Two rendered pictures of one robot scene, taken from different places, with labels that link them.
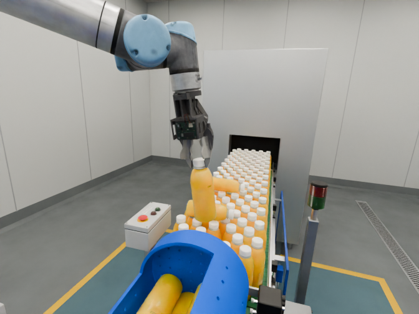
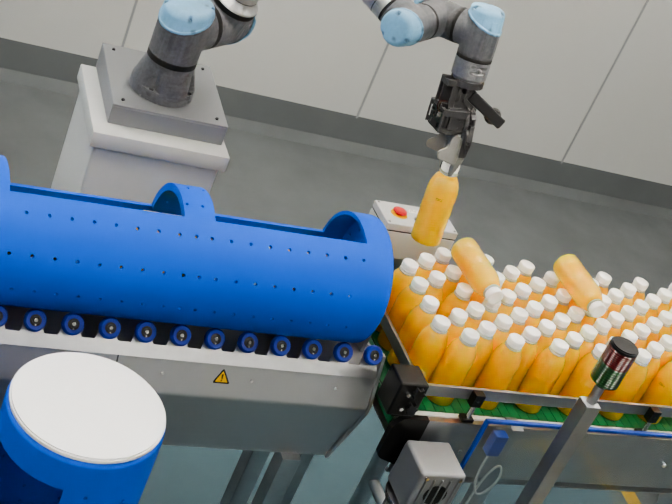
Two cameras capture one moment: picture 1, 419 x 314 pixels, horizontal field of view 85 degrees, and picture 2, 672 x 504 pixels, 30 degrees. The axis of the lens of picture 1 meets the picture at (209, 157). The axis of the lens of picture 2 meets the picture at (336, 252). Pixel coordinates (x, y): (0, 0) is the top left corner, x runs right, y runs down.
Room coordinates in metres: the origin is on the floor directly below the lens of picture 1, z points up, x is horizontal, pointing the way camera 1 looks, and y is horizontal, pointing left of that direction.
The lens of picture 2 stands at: (-1.22, -1.61, 2.47)
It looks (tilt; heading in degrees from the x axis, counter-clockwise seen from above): 29 degrees down; 45
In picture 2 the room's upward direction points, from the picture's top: 24 degrees clockwise
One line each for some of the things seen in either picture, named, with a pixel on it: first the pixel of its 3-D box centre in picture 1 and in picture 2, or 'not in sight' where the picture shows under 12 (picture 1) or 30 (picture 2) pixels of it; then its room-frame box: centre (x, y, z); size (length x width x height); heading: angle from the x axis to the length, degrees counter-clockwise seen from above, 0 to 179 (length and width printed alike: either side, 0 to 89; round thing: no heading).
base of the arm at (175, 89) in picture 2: not in sight; (167, 71); (0.26, 0.60, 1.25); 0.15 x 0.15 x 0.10
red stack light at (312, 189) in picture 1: (318, 189); (619, 355); (0.85, -0.44, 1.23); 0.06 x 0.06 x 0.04
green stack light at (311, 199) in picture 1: (316, 200); (609, 372); (0.85, -0.44, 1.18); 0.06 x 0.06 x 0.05
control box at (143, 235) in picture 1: (149, 223); (409, 232); (0.84, 0.24, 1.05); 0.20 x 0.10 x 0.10; 165
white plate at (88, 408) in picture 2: not in sight; (88, 405); (-0.22, -0.21, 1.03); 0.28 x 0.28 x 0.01
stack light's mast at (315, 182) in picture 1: (316, 201); (608, 373); (0.85, -0.44, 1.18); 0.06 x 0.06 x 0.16
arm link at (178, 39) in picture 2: not in sight; (184, 26); (0.27, 0.60, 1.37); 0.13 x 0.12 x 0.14; 22
